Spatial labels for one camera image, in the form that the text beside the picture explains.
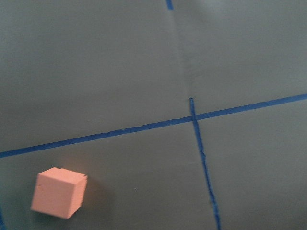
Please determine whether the left orange foam block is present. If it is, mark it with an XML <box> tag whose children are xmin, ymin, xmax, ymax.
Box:
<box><xmin>31</xmin><ymin>167</ymin><xmax>88</xmax><ymax>219</ymax></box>

